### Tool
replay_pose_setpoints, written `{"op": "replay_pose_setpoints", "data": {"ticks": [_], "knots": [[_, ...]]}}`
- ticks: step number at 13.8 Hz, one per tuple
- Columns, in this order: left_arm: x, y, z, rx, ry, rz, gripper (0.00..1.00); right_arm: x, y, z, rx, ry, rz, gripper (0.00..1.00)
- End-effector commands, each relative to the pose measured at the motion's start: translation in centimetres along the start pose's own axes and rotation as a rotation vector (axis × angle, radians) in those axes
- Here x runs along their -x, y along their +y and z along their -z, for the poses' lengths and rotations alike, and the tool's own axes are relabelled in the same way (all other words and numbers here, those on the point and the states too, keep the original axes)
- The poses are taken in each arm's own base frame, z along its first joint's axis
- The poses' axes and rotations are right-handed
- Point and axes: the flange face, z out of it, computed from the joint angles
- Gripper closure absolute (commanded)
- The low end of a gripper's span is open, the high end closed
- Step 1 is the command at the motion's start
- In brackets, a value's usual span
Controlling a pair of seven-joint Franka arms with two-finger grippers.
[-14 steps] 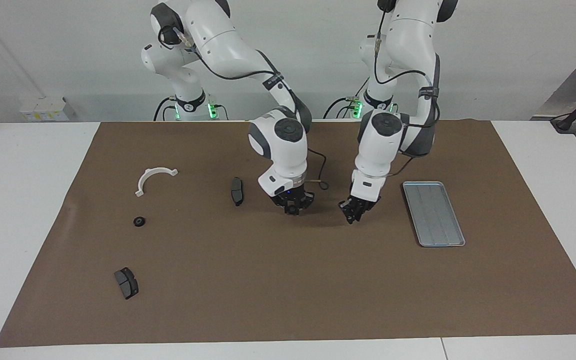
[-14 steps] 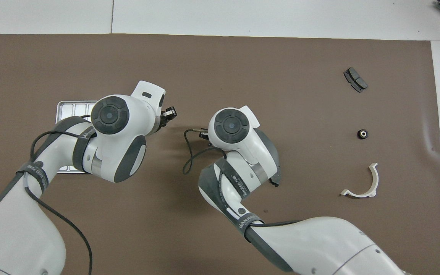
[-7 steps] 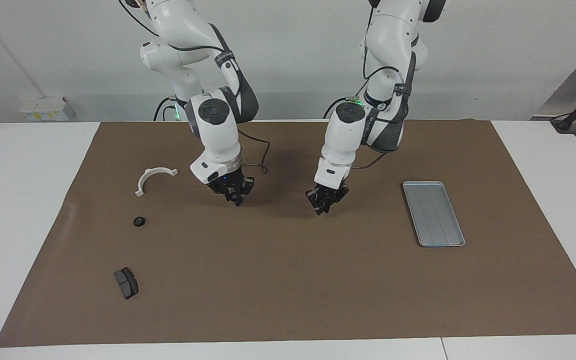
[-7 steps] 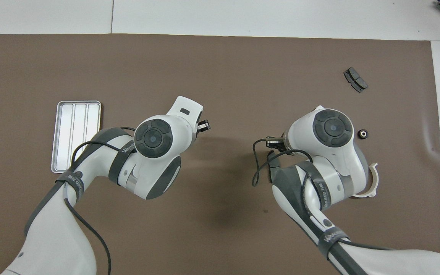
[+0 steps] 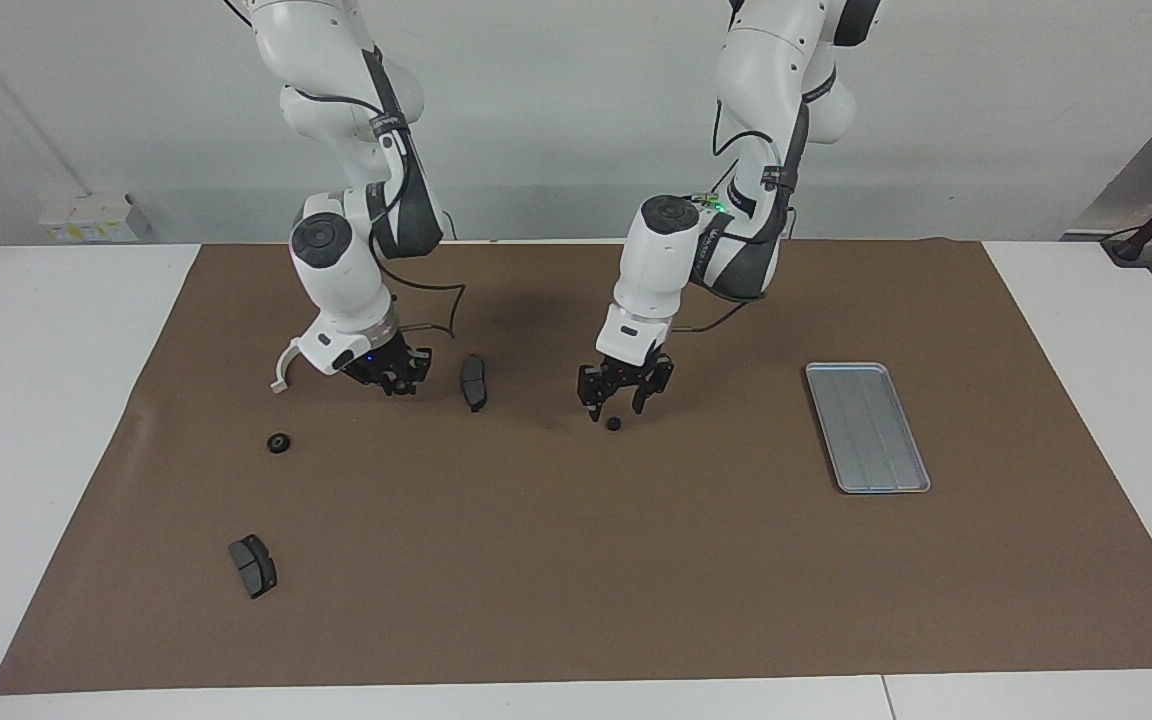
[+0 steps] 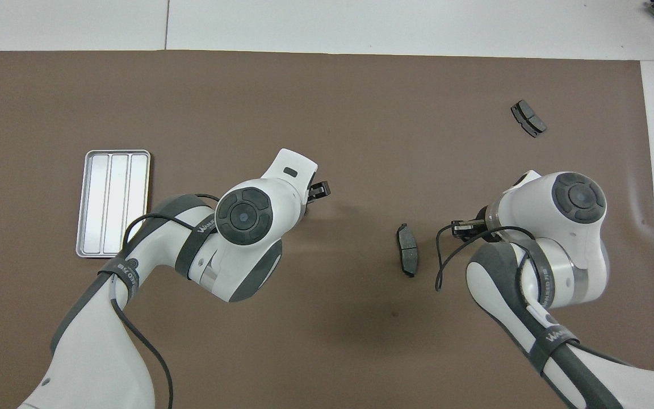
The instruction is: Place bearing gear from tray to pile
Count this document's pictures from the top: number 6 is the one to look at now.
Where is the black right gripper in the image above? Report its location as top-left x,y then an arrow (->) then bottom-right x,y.
452,207 -> 490,239

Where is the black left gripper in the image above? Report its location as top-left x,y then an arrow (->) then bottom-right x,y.
304,181 -> 332,206

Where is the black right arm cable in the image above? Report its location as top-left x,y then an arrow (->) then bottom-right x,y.
435,224 -> 538,291

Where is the silver metal tray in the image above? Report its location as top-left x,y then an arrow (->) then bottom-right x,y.
76,149 -> 152,259

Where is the brown table mat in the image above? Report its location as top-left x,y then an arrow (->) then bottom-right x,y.
0,50 -> 654,409

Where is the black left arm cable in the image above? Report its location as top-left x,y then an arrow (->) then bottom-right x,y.
110,193 -> 220,409

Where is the long dark brake pad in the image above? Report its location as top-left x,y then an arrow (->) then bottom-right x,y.
396,223 -> 418,278

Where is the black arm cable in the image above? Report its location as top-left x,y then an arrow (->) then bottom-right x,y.
110,193 -> 220,409
435,224 -> 538,291

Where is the short dark brake pad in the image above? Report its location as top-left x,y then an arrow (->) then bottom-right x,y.
510,100 -> 547,138

